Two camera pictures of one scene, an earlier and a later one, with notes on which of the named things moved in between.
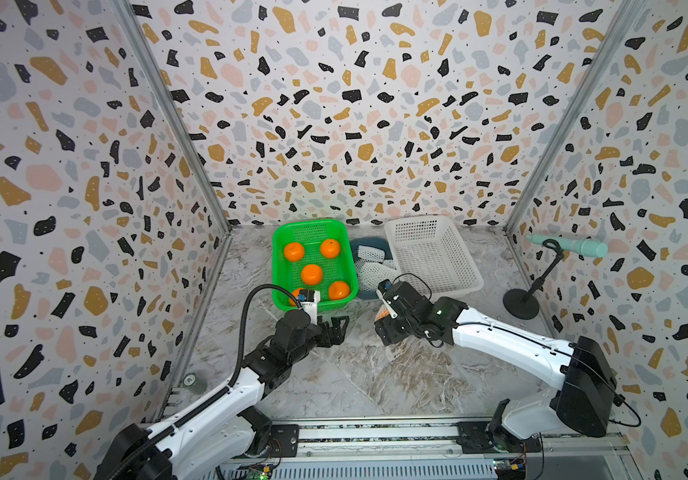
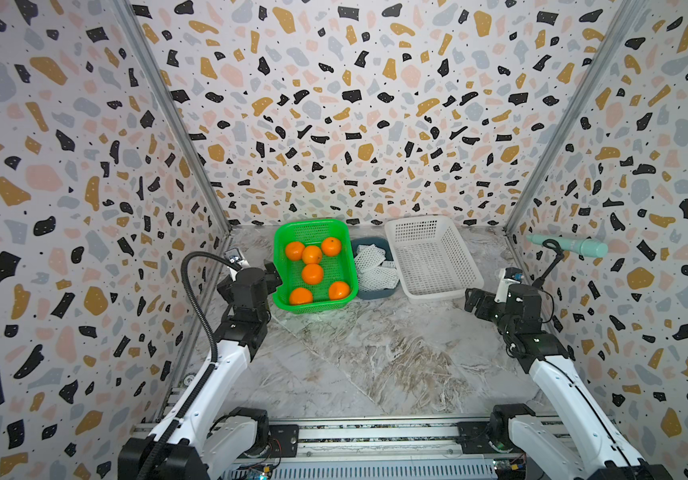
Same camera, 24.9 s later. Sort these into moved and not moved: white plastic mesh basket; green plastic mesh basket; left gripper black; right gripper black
Moved: left gripper black; right gripper black
Not moved: green plastic mesh basket; white plastic mesh basket
